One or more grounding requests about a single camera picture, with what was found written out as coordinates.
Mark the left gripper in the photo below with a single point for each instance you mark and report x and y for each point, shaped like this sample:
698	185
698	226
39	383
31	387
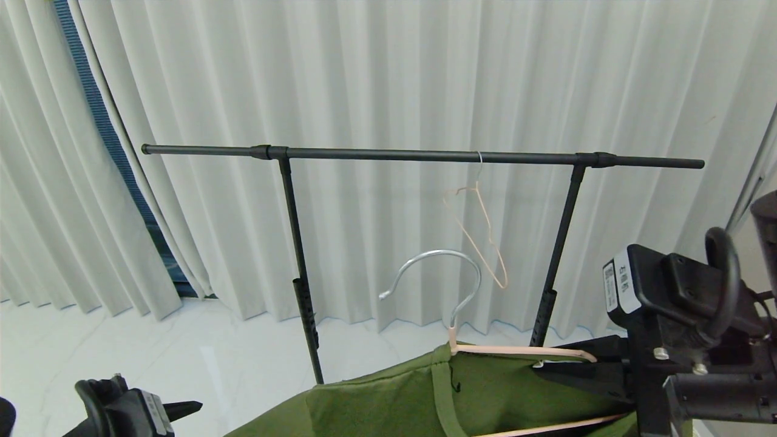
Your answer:
149	419

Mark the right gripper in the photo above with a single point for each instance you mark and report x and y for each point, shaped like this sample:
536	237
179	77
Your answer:
646	364

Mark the pink clothes hanger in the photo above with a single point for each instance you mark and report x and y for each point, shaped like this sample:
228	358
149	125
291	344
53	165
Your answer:
522	351
490	233

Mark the green printed sleeveless shirt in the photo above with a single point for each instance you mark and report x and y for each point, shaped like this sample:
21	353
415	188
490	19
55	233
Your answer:
376	406

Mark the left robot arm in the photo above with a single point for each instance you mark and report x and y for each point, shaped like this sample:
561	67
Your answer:
100	413

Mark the black clothes rack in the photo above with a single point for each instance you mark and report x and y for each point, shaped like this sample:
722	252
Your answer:
425	155

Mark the white curtain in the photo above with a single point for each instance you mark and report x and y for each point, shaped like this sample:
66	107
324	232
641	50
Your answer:
394	79
61	182

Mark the window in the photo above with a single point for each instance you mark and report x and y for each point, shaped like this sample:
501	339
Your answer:
109	139

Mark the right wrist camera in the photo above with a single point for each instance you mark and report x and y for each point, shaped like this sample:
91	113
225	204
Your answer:
698	291

